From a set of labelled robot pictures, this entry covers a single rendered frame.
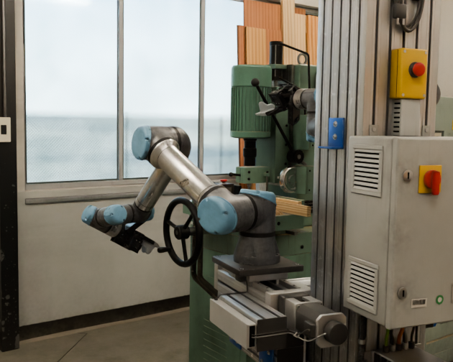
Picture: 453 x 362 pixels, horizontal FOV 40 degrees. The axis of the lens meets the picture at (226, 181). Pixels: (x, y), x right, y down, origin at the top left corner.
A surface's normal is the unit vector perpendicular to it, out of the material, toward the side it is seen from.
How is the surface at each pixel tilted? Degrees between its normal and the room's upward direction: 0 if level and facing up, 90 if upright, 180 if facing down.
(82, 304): 90
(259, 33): 86
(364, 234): 90
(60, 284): 90
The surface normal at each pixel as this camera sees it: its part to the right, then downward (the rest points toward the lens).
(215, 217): -0.64, 0.12
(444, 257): 0.39, 0.10
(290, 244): 0.58, 0.08
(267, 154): -0.82, 0.04
